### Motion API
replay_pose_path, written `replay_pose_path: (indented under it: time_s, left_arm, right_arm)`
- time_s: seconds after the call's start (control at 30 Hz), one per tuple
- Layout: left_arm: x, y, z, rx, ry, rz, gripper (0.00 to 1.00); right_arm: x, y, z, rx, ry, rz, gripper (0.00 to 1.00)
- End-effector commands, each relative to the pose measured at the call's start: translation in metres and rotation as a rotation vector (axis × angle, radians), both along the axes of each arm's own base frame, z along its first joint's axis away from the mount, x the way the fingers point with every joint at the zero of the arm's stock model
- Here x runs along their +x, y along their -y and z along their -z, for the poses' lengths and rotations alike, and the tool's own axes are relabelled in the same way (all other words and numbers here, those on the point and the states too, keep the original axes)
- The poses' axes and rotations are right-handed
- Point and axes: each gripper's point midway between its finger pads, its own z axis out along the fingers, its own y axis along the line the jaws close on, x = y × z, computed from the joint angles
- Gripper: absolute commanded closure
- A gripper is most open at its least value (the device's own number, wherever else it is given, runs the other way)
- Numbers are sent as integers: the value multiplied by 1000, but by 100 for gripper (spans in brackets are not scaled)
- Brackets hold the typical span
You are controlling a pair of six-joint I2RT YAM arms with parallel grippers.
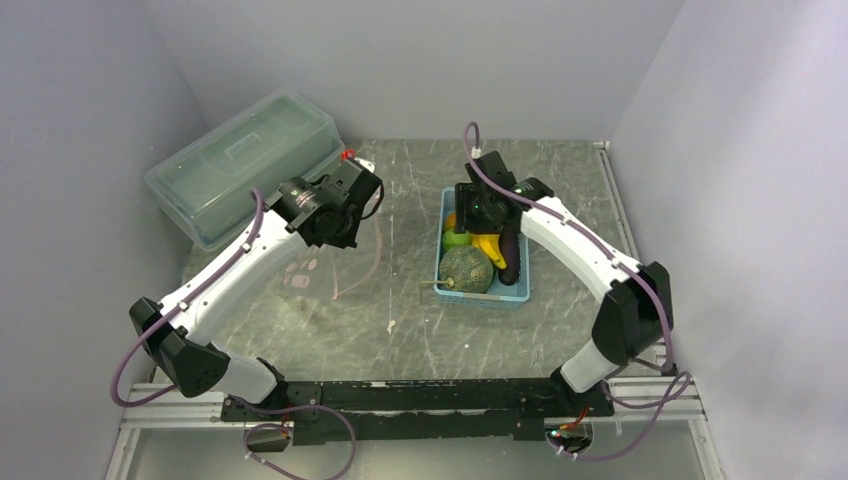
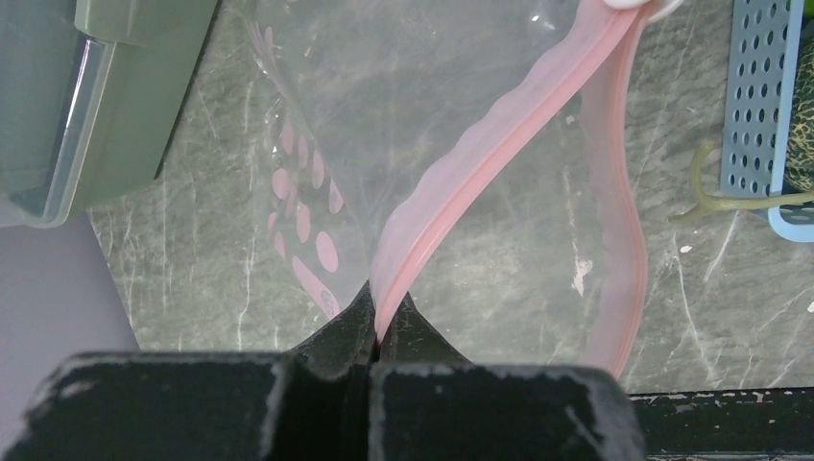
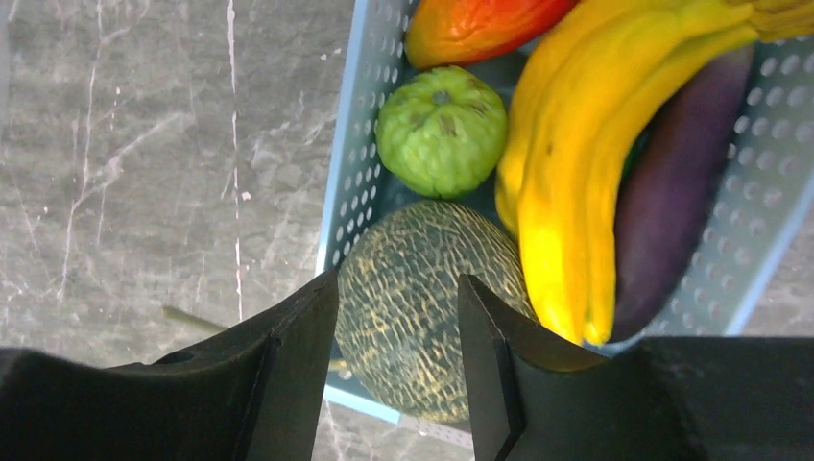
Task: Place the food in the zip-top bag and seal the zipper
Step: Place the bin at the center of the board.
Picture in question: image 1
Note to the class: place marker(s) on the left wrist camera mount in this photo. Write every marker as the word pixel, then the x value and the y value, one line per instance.
pixel 354 179

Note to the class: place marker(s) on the dark purple eggplant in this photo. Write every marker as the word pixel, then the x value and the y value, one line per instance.
pixel 510 249

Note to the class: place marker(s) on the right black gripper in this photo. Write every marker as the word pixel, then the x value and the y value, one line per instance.
pixel 464 194

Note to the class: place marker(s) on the light blue plastic basket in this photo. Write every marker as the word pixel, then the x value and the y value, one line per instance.
pixel 498 295

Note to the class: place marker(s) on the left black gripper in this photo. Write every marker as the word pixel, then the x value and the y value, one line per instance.
pixel 348 239

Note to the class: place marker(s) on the clear green storage box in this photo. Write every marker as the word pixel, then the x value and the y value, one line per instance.
pixel 205 188

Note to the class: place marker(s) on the yellow banana bunch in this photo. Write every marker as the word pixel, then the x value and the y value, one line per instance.
pixel 489 245

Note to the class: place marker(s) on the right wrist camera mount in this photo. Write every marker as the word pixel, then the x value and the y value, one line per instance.
pixel 493 167

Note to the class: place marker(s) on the green netted melon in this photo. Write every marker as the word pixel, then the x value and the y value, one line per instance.
pixel 462 269

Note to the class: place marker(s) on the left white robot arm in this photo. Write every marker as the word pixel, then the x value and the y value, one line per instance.
pixel 178 331

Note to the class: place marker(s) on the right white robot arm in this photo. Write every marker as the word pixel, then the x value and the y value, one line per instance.
pixel 634 298

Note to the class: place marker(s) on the red orange mango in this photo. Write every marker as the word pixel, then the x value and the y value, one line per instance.
pixel 450 221

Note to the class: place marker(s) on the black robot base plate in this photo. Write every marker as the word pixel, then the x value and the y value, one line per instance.
pixel 523 409

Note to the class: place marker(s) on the small green lime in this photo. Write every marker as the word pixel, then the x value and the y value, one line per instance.
pixel 451 239

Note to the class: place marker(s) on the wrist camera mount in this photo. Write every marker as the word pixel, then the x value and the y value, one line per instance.
pixel 354 179
pixel 493 167

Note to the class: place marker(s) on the clear zip top bag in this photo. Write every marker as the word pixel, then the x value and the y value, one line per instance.
pixel 327 273

